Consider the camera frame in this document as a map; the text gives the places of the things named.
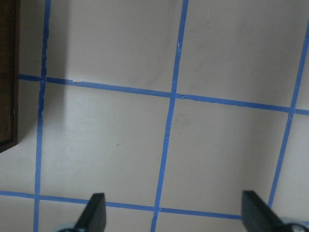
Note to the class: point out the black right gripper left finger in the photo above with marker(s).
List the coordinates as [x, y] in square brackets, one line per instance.
[93, 217]

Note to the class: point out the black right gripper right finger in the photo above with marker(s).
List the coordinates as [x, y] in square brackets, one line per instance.
[258, 217]

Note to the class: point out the dark wooden drawer cabinet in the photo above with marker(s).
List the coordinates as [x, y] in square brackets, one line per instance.
[9, 72]

